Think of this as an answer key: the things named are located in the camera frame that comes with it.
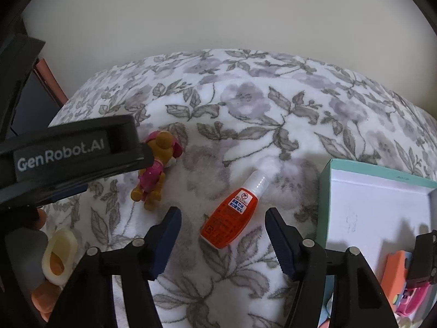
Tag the teal framed white tray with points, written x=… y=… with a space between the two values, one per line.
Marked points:
x=368 y=211

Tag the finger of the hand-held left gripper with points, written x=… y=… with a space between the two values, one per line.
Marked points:
x=146 y=157

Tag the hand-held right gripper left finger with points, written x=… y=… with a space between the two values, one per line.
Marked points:
x=168 y=242

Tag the black charger cube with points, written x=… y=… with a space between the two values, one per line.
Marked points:
x=421 y=259

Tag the dark cabinet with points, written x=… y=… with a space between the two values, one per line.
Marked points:
x=37 y=99

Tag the grey floral blanket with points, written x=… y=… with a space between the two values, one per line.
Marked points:
x=256 y=116

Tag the blue orange plastic box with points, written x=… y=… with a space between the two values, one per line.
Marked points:
x=396 y=270

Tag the orange glue bottle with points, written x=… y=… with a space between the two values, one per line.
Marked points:
x=232 y=215

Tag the person's left hand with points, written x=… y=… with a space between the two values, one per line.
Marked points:
x=46 y=300

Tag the pink brown dog toy figure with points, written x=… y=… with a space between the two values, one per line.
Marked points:
x=153 y=174

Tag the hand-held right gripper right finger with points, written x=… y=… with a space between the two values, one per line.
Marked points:
x=278 y=242

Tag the pink watch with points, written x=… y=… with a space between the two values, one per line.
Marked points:
x=414 y=300

